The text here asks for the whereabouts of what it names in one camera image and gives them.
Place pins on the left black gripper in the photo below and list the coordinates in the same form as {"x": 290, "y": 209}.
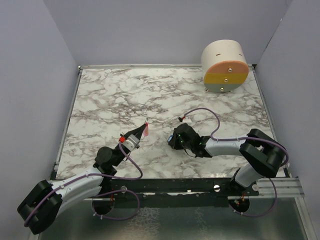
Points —
{"x": 137, "y": 132}

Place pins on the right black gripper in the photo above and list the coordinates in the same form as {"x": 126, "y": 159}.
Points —
{"x": 173, "y": 142}

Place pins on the pink tag metal keyring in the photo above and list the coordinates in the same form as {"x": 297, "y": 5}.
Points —
{"x": 146, "y": 129}

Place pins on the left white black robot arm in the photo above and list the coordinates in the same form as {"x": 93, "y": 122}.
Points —
{"x": 46, "y": 200}

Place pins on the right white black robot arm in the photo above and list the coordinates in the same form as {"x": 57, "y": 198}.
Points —
{"x": 264, "y": 155}

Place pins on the black front mounting bar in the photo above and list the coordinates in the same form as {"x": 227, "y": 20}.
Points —
{"x": 170, "y": 192}

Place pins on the beige cylinder striped key holder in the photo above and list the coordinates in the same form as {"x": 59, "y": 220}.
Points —
{"x": 224, "y": 66}

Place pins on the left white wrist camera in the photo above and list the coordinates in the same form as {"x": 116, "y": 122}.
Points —
{"x": 131, "y": 142}

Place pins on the aluminium table frame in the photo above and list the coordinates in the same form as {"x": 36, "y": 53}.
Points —
{"x": 146, "y": 137}

